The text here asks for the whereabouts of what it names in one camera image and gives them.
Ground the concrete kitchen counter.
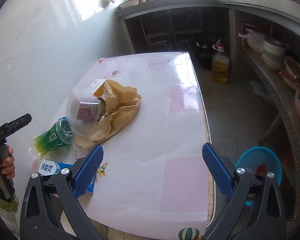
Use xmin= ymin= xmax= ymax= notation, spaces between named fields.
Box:
xmin=115 ymin=0 xmax=300 ymax=41

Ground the stack of white bowls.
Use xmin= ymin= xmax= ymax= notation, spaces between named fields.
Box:
xmin=262 ymin=38 xmax=286 ymax=71

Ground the orange small carton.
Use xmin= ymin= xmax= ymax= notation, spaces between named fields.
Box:
xmin=87 ymin=79 xmax=106 ymax=97

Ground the person's left hand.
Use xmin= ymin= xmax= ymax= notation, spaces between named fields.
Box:
xmin=0 ymin=146 xmax=15 ymax=188

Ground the white plastic bag on shelf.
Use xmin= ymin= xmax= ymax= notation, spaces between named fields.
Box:
xmin=238 ymin=29 xmax=267 ymax=53

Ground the blue plastic trash basket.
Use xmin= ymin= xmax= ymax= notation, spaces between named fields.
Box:
xmin=235 ymin=146 xmax=283 ymax=205

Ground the stack of plates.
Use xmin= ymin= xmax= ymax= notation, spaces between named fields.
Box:
xmin=279 ymin=56 xmax=300 ymax=90

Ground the red drink can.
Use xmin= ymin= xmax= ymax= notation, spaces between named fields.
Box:
xmin=77 ymin=97 xmax=106 ymax=121

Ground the yellow cooking oil bottle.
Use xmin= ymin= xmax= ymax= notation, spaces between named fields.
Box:
xmin=211 ymin=40 xmax=230 ymax=85

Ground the brown paper bag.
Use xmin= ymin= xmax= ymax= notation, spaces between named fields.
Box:
xmin=75 ymin=80 xmax=141 ymax=150

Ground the green plastic bottle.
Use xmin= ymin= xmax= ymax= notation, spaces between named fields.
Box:
xmin=31 ymin=116 xmax=74 ymax=157

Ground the pink patterned tablecloth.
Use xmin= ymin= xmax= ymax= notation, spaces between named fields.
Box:
xmin=31 ymin=51 xmax=215 ymax=233

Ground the blue toothpaste box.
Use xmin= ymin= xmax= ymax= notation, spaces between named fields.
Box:
xmin=37 ymin=159 xmax=97 ymax=194

